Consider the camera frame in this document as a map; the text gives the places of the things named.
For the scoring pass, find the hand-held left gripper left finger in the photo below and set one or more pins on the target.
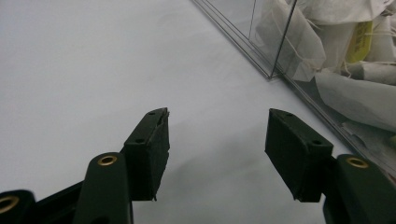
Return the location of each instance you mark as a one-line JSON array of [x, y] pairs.
[[148, 168]]

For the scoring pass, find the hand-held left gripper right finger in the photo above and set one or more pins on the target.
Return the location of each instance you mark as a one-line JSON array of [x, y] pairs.
[[295, 161]]

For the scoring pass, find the clear acrylic box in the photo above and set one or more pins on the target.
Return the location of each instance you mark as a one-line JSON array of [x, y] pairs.
[[236, 12]]

